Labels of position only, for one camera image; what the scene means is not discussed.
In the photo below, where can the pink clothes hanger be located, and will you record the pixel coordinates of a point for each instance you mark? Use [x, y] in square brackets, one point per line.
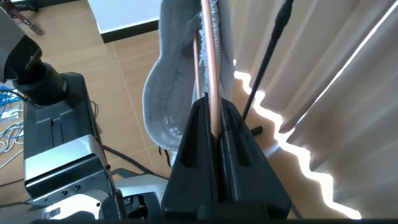
[213, 77]

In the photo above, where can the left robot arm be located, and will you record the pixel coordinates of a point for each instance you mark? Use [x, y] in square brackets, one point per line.
[40, 81]

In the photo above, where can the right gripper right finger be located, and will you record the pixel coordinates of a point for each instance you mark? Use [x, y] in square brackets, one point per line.
[258, 186]

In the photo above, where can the beige curtain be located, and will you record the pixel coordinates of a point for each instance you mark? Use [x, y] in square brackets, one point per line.
[342, 93]

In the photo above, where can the black clothes rack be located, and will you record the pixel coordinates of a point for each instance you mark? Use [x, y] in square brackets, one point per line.
[267, 53]

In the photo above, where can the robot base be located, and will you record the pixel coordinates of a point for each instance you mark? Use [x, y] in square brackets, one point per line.
[62, 168]

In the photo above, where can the pale grey shorts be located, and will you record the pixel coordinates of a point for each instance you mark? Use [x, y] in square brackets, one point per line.
[171, 93]

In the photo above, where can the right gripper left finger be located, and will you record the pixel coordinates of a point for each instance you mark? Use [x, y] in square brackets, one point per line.
[199, 183]

